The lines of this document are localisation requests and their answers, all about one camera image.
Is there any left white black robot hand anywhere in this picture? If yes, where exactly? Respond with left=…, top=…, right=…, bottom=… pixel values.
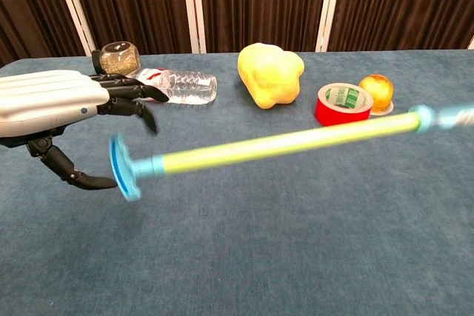
left=0, top=70, right=170, bottom=192

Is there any yellow-teal toy water pump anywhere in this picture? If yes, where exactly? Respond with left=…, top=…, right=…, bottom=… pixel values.
left=109, top=103, right=474, bottom=203

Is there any round glass spice jar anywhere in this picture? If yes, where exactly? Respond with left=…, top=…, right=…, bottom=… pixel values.
left=91, top=41, right=143, bottom=77

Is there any clear plastic water bottle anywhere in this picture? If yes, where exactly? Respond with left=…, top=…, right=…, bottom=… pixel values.
left=127, top=67, right=218, bottom=106

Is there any yellow plush toy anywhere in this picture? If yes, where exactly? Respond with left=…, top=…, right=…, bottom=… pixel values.
left=237, top=43, right=306, bottom=110

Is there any blue table cloth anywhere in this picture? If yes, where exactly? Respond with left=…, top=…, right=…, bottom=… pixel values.
left=0, top=48, right=474, bottom=316

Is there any red tape roll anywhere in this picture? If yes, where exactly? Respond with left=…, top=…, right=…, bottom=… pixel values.
left=314, top=82, right=375, bottom=127

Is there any orange jelly cup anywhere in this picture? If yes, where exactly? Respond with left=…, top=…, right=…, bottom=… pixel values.
left=358, top=73, right=395, bottom=115

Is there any white metal partition post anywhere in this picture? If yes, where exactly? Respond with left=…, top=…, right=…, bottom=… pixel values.
left=180, top=0, right=207, bottom=55
left=315, top=0, right=346, bottom=53
left=50, top=0, right=96, bottom=56

